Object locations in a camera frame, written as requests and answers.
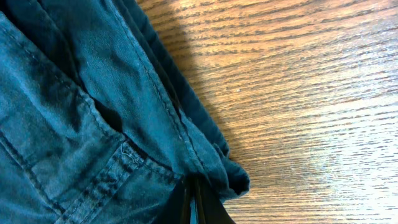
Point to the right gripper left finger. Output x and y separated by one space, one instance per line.
177 209

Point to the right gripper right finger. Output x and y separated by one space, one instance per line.
210 210

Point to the blue denim shorts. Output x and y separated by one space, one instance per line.
98 124

